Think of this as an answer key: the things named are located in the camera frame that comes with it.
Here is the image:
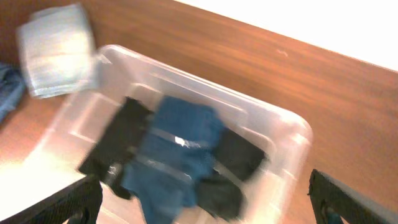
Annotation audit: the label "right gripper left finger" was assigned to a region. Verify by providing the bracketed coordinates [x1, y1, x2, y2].
[1, 175, 103, 224]

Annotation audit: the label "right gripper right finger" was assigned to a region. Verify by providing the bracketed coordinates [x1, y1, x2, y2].
[308, 169, 397, 224]

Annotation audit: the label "blue cloth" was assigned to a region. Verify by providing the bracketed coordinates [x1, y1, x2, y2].
[121, 96, 224, 224]

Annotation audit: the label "clear plastic storage bin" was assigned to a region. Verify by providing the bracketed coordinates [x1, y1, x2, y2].
[24, 45, 312, 223]

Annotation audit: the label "light grey jeans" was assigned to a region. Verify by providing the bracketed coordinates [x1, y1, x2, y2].
[16, 3, 99, 98]

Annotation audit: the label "dark grey cloth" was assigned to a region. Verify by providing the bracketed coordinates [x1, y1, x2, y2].
[195, 129, 269, 222]

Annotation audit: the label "black cloth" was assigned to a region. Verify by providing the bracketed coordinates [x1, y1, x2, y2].
[78, 97, 152, 200]

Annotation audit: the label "blue jeans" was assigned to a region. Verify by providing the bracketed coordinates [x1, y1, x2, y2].
[1, 62, 25, 122]

